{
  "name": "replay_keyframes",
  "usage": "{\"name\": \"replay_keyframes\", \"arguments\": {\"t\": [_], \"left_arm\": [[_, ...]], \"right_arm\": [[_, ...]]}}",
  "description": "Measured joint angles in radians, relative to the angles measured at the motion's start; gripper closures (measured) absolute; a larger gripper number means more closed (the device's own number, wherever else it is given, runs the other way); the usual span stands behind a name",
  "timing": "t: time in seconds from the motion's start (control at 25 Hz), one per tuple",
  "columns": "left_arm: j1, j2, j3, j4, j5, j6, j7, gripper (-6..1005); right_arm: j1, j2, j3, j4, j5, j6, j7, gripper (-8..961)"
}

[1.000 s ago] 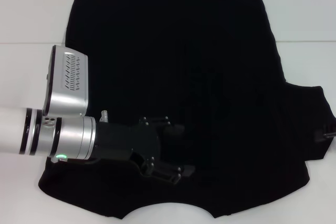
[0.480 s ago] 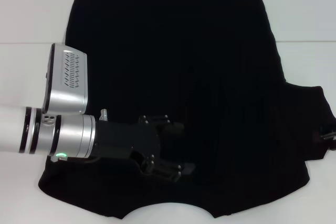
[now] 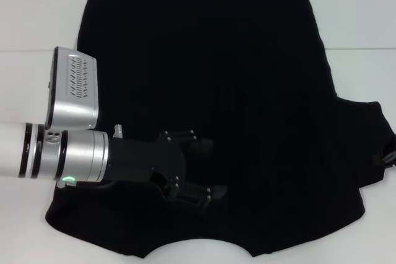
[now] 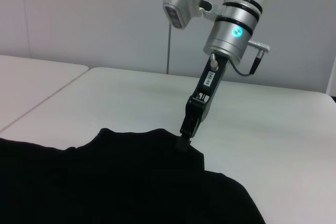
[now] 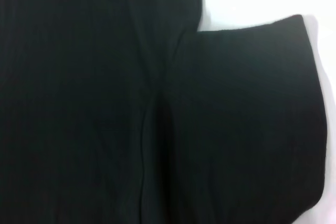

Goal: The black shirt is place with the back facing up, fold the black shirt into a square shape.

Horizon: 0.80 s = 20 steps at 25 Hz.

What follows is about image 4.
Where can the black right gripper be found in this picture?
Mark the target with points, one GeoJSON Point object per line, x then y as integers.
{"type": "Point", "coordinates": [207, 87]}

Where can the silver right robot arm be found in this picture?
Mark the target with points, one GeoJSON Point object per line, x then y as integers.
{"type": "Point", "coordinates": [236, 24]}

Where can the black shirt with FREE print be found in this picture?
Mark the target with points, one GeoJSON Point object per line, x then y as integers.
{"type": "Point", "coordinates": [118, 182]}

